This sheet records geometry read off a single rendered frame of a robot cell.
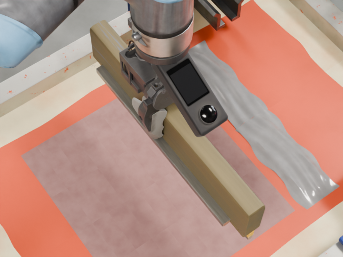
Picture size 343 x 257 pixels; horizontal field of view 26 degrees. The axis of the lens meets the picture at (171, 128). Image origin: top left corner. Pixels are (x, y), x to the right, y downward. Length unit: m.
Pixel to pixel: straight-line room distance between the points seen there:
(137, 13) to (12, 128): 0.48
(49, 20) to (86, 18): 1.80
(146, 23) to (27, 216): 0.45
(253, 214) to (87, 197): 0.32
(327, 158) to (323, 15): 0.27
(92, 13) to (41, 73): 1.36
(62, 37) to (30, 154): 1.37
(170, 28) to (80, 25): 1.75
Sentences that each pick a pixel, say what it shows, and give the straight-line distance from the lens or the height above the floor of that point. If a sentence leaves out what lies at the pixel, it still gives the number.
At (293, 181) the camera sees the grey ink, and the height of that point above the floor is 0.96.
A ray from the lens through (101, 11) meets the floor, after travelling 2.63.
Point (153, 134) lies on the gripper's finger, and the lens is 1.06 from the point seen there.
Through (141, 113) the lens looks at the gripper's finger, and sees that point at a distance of 1.00.
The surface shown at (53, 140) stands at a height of 0.96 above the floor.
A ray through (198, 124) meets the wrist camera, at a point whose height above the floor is 1.22.
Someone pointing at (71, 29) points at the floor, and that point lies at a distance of 2.60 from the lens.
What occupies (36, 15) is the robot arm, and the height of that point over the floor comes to 1.41.
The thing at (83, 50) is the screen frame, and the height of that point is 0.99.
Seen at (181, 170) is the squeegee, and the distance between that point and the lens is 1.07.
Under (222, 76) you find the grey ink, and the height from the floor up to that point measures 0.96.
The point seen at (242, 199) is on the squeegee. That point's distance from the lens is 0.99.
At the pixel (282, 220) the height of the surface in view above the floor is 0.96.
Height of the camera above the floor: 2.03
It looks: 60 degrees down
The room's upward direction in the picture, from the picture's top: straight up
